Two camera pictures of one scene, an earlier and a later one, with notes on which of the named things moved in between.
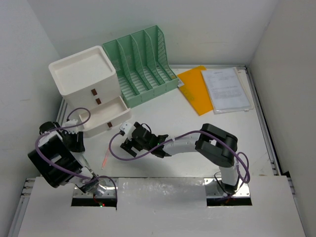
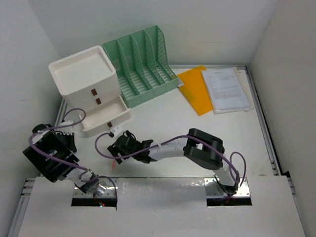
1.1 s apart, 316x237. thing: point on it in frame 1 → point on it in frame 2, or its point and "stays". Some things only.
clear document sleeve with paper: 226,91 stays
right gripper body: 129,144 → 115,149
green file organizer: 141,61 stays
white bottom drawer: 104,116 stays
